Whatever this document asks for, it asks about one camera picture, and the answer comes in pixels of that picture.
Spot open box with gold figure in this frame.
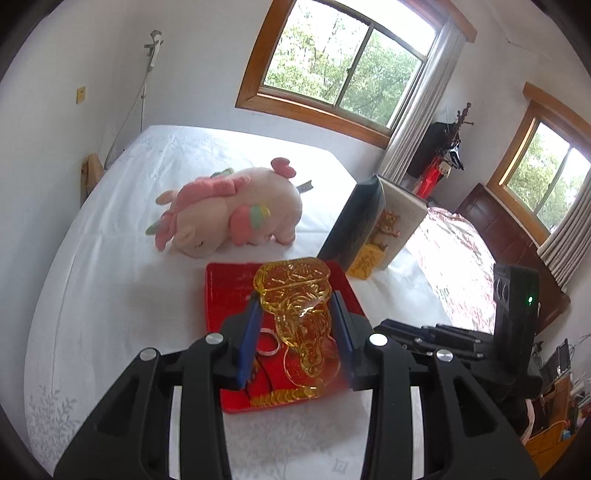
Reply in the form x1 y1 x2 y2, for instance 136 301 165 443
318 174 429 271

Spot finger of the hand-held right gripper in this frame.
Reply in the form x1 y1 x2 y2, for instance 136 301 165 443
406 339 497 370
375 318 495 345

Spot red plastic box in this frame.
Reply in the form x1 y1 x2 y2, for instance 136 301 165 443
204 259 370 414

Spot black hanging garment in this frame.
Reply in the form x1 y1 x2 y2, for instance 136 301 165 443
409 122 458 178

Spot shower hose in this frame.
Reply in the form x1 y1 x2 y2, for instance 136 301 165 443
104 69 148 169

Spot grey striped curtain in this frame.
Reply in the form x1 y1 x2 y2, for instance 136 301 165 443
538 173 591 294
376 14 467 185

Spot orange cardboard box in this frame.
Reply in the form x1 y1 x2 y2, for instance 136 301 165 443
524 415 578 476

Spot dark wooden headboard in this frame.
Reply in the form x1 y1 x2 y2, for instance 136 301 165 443
455 183 571 333

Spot large wooden frame window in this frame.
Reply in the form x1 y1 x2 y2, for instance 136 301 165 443
235 0 478 149

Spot wooden coat rack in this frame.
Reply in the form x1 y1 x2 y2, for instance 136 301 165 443
445 102 474 155

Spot person's right forearm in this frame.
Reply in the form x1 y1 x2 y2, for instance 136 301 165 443
496 394 539 446

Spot small wooden frame window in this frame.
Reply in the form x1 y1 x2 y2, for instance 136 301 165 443
487 82 591 232

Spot pink unicorn plush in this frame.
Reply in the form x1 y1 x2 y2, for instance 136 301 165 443
145 157 315 259

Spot open laptop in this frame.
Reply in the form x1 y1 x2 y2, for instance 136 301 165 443
540 339 573 384

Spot gold translucent plastic figurine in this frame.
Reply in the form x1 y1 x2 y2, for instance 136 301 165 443
252 257 345 409

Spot wooden bead bracelet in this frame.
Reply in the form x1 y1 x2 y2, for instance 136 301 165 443
245 355 266 400

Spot light wooden bed post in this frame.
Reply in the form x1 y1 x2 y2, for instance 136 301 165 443
81 154 103 206

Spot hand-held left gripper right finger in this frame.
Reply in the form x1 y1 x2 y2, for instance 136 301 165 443
332 291 539 480

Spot red hanging bag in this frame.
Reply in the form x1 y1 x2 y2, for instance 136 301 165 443
416 157 451 199

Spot wall shower head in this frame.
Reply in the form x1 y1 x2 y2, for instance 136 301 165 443
144 30 164 75

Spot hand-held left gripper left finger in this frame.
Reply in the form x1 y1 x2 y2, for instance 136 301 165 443
54 300 263 480

